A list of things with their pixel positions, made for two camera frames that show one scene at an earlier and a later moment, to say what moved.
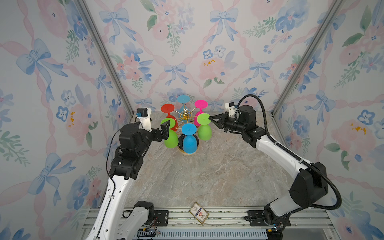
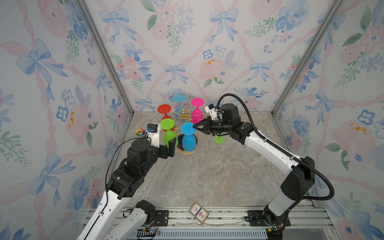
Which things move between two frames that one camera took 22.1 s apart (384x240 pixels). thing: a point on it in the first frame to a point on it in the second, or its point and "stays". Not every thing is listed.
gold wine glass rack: x=186 y=116 stays
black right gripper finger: x=219 y=123 to x=201 y=128
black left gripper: x=164 y=132 to x=164 y=154
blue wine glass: x=189 y=141 stays
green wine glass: x=204 y=130 to x=220 y=139
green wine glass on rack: x=172 y=141 stays
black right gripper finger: x=218 y=117 to x=203 y=124
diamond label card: x=199 y=213 stays
